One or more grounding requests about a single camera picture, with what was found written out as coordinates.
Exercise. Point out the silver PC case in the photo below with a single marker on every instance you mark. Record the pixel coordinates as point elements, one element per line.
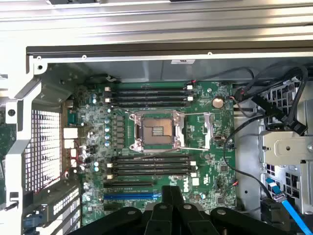
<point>146,71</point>

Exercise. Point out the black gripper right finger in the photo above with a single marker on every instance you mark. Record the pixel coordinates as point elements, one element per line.
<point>178,200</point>

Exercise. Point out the black power plug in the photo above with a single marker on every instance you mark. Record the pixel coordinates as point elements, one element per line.
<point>271,211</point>

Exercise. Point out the blue expansion slot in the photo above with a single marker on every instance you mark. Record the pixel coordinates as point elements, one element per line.
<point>129,196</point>

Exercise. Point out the round coin battery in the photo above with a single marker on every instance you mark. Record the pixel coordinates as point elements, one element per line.
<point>217,102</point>

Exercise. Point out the green graphics card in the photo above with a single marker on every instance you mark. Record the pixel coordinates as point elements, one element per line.
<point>3,137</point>

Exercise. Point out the grey optical drive cage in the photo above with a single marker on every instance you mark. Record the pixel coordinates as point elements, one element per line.
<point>293,186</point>

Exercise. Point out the long black expansion slot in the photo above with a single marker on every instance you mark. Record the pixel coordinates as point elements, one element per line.
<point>127,184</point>

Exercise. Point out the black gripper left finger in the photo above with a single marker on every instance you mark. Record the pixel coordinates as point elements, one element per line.
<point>168,200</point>

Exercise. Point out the green motherboard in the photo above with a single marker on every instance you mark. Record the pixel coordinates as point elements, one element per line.
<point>171,180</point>

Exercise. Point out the silver drive bracket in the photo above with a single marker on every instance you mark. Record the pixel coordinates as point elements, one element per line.
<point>288,147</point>

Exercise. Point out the silver socket cover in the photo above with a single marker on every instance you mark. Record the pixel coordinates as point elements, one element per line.
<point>207,127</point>

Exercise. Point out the thin metal locking lever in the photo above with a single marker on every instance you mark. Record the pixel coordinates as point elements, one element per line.
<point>162,153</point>

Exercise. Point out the metal CPU socket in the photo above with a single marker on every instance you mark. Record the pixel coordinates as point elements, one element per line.
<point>156,129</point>

